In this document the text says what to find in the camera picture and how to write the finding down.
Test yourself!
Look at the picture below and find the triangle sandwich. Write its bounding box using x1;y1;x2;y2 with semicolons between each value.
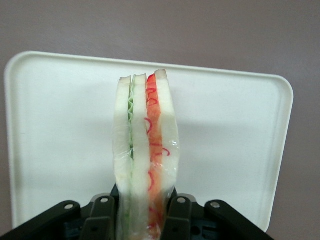
111;68;181;240

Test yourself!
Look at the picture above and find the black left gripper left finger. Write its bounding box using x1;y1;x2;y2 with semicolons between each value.
0;183;121;240

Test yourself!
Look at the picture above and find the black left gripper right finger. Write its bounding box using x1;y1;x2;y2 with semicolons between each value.
159;187;276;240

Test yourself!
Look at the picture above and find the cream plastic tray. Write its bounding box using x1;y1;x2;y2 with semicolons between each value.
4;50;294;232

